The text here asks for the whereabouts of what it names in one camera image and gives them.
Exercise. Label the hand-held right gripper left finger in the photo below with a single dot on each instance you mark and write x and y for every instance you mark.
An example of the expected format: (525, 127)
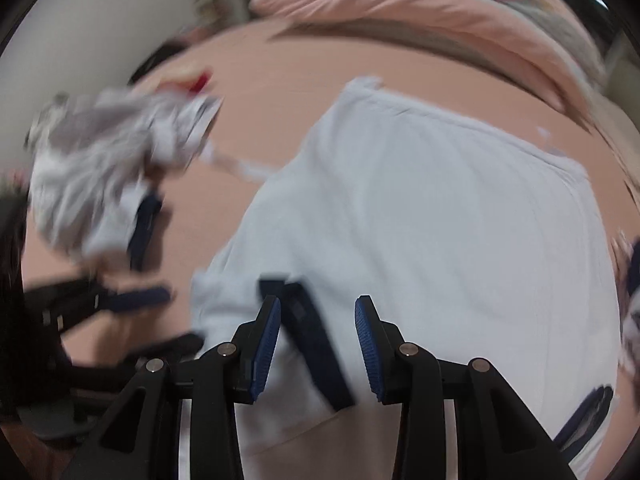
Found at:
(265, 350)

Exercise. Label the navy striped garment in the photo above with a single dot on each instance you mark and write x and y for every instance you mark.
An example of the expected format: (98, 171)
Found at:
(631, 310)

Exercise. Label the light blue garment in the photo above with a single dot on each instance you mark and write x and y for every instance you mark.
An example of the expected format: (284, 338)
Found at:
(90, 185)

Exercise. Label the bed with pink sheet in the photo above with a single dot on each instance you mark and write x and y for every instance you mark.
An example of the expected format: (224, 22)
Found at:
(280, 85)

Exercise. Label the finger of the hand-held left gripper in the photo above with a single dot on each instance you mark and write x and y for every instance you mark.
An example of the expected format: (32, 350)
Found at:
(170, 346)
(135, 297)

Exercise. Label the pink folded quilt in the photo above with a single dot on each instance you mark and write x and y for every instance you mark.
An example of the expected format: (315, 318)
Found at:
(400, 10)

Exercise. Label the pink garment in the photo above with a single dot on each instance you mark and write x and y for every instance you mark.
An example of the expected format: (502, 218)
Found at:
(200, 85)

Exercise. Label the pale shirt with navy collar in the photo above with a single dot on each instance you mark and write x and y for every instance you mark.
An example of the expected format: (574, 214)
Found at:
(425, 220)

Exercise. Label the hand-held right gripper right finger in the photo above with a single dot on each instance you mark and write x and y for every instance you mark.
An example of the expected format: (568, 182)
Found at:
(367, 350)

